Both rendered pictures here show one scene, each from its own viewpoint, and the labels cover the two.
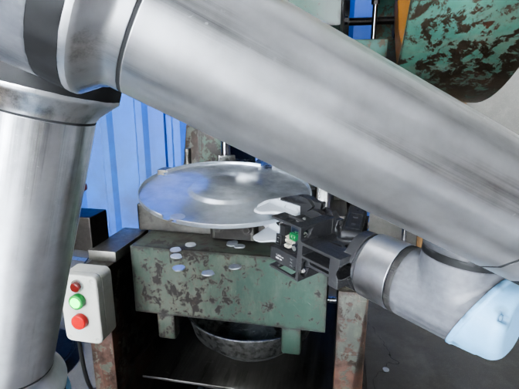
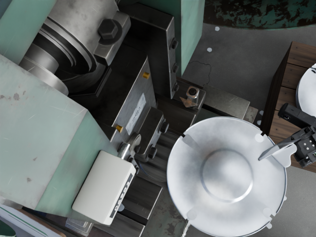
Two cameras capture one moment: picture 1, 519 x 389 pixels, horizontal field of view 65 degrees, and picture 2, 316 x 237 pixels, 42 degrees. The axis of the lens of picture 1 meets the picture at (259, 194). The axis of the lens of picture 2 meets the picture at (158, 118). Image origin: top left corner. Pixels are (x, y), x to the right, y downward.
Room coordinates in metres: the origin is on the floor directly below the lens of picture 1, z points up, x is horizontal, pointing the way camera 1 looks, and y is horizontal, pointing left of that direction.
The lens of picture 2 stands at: (0.75, 0.23, 1.77)
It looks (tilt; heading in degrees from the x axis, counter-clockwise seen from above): 73 degrees down; 294
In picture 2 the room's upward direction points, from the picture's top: 11 degrees counter-clockwise
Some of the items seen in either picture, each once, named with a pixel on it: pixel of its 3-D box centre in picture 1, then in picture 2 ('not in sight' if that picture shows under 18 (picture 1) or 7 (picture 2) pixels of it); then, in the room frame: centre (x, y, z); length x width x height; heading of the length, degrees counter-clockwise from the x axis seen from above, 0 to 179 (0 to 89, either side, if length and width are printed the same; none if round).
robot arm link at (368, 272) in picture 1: (383, 272); not in sight; (0.42, -0.14, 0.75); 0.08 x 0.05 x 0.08; 130
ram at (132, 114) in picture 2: not in sight; (116, 109); (0.92, 0.03, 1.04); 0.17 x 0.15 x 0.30; 168
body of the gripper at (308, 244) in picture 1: (324, 247); (315, 140); (0.48, -0.08, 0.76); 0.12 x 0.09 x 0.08; 40
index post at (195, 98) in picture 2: (323, 188); (192, 97); (0.80, -0.13, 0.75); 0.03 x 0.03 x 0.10; 78
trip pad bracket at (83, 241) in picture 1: (82, 252); not in sight; (0.79, 0.37, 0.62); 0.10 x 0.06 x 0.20; 78
